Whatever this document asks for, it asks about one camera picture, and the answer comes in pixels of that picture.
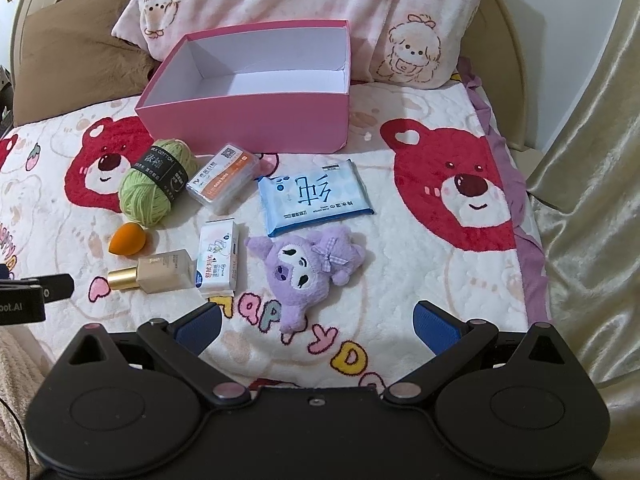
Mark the beige bed headboard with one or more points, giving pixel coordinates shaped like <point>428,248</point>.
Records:
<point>502,75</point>

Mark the beige fluffy cloth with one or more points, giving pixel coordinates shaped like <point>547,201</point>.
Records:
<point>15,375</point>

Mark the purple plush toy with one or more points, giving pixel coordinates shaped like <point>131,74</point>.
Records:
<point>300,270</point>

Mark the foundation bottle with gold cap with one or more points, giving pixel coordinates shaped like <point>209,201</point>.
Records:
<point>165,270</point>

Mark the small white tissue pack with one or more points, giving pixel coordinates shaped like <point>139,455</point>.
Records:
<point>215,260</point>

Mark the blue wet wipes pack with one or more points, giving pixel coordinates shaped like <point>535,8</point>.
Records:
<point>315,200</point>

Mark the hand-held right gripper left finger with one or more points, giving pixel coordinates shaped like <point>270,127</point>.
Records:
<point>200,330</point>

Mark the green yarn ball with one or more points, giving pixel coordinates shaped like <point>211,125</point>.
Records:
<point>145,195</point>

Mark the dark object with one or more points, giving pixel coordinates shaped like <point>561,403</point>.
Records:
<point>4,100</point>

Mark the brown pillow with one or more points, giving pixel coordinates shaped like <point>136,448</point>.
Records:
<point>75,60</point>

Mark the beige shiny curtain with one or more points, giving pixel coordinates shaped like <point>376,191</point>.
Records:
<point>590,210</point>

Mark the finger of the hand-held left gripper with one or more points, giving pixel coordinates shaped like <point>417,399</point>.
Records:
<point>4,270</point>
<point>57,287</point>

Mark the orange makeup sponge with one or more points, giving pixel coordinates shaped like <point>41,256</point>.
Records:
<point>125,240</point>

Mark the pink cardboard box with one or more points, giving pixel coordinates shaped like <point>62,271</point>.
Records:
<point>240,125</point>

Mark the clear plastic swab box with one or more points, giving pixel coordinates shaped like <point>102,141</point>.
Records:
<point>220,180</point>

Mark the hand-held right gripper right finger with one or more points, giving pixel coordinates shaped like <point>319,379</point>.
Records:
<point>432,330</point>

